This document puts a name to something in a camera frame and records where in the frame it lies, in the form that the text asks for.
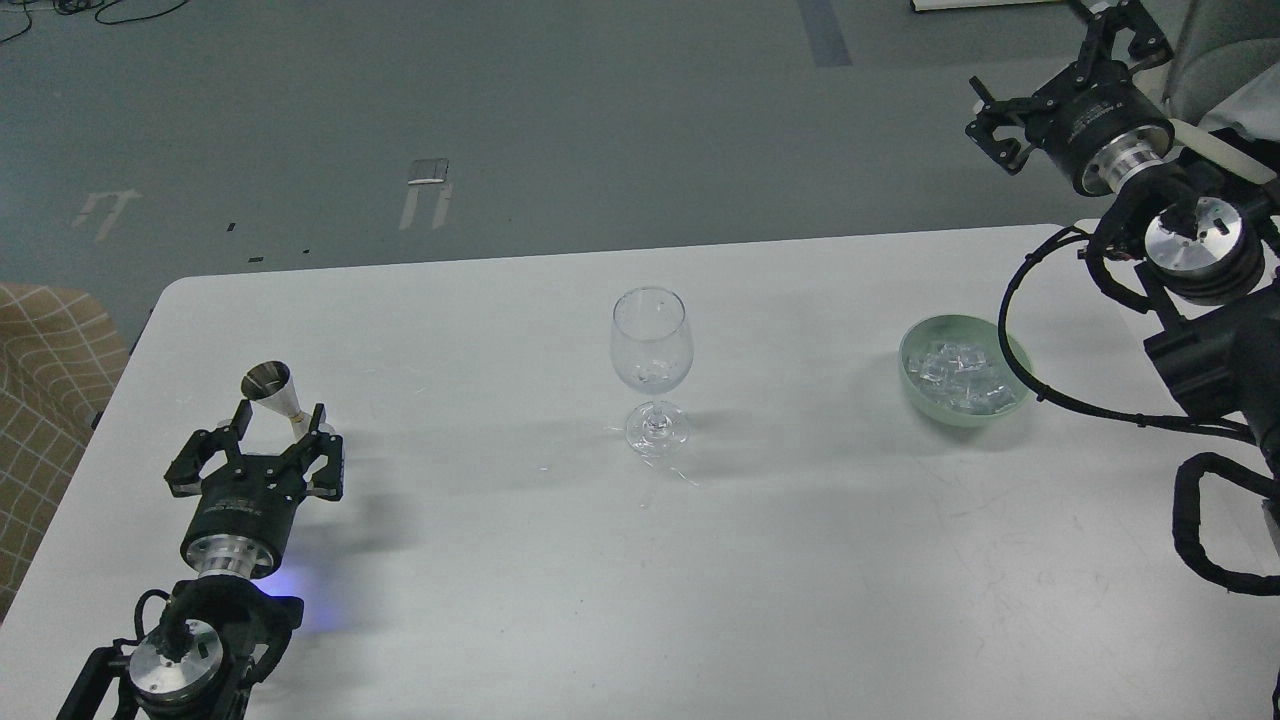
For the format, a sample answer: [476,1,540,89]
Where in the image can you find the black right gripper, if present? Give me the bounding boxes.
[965,0,1176,197]

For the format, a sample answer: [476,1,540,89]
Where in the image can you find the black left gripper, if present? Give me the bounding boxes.
[164,398,346,580]

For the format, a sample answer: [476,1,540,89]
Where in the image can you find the steel double jigger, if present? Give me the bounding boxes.
[239,360,314,439]

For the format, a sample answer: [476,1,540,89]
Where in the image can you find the clear ice cubes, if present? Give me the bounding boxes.
[905,341,1018,416]

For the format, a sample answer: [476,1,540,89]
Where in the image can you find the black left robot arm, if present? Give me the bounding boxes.
[58,400,346,719]

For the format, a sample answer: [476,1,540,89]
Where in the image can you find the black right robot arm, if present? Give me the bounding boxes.
[966,1,1279,596]

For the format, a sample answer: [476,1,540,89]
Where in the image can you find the clear wine glass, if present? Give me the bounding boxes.
[611,286,694,459]

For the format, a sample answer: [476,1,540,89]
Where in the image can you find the white board on floor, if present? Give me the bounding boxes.
[910,0,1047,13]

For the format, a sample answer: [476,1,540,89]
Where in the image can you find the green bowl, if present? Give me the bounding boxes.
[897,314,1032,429]

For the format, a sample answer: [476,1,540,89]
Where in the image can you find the black floor cables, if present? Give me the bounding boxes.
[0,0,191,44]

